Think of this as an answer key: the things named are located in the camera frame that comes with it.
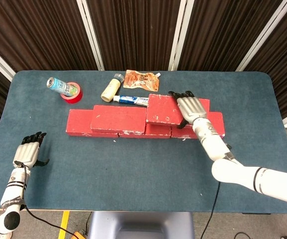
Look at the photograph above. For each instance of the orange object on floor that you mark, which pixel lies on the orange object on floor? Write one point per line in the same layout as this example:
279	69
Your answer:
79	236

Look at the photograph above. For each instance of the blue white toothpaste tube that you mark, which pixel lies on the blue white toothpaste tube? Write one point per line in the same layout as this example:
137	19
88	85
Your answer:
130	100

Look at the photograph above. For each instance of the orange spouted pouch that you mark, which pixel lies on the orange spouted pouch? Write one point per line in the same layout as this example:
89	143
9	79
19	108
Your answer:
140	81

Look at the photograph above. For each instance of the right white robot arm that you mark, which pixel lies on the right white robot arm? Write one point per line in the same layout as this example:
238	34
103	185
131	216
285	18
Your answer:
232	171

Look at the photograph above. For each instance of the blue felt table cover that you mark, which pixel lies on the blue felt table cover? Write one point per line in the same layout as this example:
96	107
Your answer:
121	179

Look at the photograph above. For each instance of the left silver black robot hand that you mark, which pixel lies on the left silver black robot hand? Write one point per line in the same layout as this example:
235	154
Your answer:
27	154

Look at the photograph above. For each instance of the red tape roll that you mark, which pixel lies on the red tape roll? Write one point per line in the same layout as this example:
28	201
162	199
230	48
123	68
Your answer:
74	99

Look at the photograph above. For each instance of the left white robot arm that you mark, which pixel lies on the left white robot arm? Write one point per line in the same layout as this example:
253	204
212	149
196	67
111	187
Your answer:
14	191

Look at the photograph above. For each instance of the blue white drink can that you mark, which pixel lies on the blue white drink can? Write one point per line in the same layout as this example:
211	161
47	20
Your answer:
58	85

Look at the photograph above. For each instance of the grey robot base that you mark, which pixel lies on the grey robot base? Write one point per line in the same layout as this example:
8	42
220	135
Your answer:
140	226

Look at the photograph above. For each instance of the cream plastic bottle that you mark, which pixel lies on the cream plastic bottle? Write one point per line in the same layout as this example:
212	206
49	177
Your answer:
111	89

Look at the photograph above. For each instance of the red foam brick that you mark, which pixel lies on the red foam brick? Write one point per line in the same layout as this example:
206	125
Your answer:
218	122
158	130
160	109
78	122
118	119

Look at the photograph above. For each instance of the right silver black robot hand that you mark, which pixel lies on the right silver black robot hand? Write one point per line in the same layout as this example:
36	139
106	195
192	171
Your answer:
191	108

